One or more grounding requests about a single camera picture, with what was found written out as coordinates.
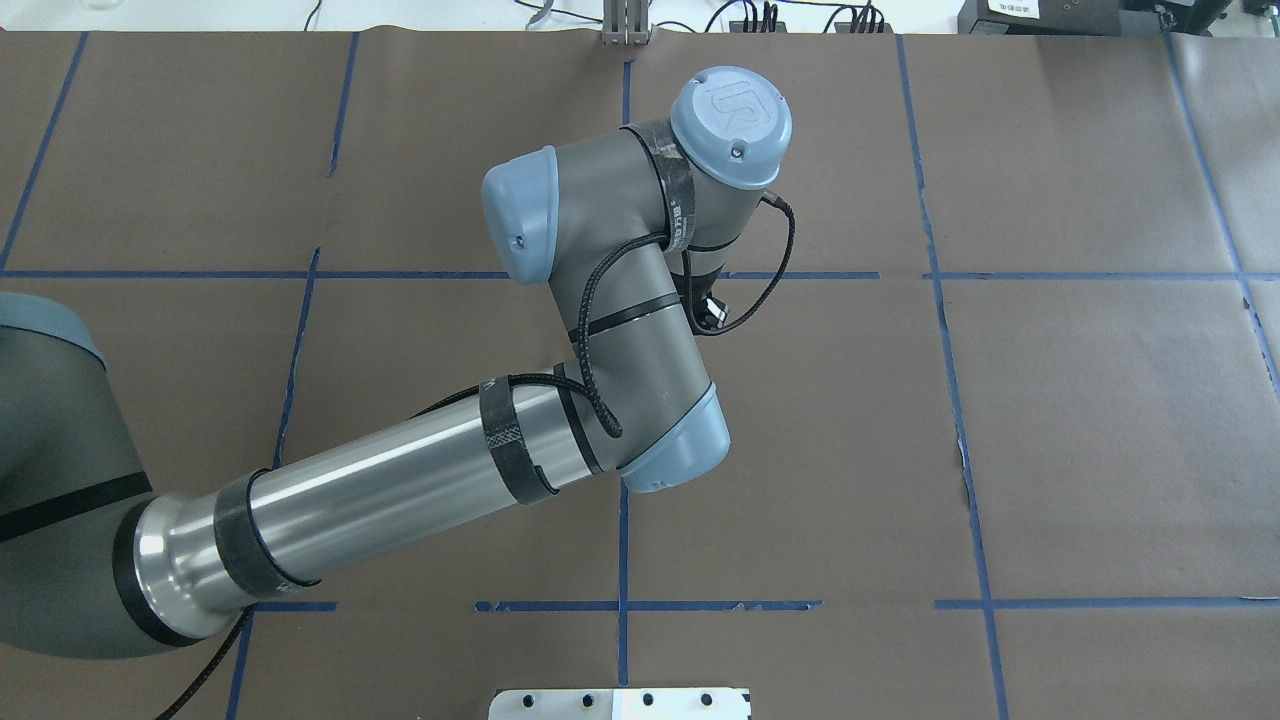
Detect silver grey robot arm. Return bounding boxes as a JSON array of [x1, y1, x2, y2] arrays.
[[1, 67, 794, 659]]

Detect brown paper table cover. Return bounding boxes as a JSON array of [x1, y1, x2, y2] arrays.
[[3, 27, 1279, 719]]

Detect black computer box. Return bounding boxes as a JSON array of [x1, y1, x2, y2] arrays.
[[956, 1, 1123, 36]]

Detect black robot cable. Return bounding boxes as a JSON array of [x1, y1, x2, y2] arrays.
[[150, 190, 797, 720]]

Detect aluminium frame post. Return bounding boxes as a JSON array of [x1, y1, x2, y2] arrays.
[[602, 0, 652, 47]]

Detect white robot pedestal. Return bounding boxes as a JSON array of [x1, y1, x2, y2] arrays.
[[488, 687, 753, 719]]

